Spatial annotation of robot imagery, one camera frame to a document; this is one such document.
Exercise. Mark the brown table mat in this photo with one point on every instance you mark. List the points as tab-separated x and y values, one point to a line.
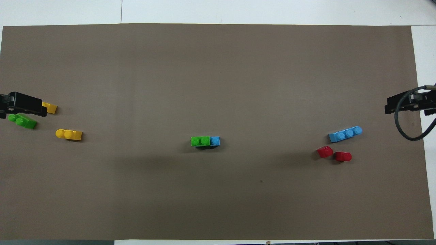
218	78

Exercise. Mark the green two-stud block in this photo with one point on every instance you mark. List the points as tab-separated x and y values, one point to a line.
22	121
200	141

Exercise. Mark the blue three-stud block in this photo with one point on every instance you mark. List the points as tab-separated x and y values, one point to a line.
215	141
345	134

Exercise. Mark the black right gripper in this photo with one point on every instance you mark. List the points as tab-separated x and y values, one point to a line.
424	102

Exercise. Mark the yellow two-stud block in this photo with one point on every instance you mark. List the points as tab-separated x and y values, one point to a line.
69	134
51	108

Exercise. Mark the red single-stud block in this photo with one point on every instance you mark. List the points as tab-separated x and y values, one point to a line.
343	156
325	152

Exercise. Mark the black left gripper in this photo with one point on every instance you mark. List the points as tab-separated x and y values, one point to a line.
4	103

